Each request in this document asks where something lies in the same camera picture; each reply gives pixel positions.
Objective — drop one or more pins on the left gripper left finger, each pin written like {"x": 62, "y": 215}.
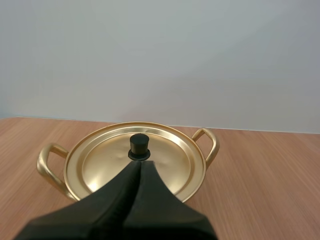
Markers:
{"x": 100, "y": 212}

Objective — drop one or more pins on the gold lid with black knob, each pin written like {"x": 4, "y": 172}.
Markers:
{"x": 112, "y": 160}

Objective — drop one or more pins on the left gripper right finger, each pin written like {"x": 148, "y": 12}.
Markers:
{"x": 160, "y": 212}

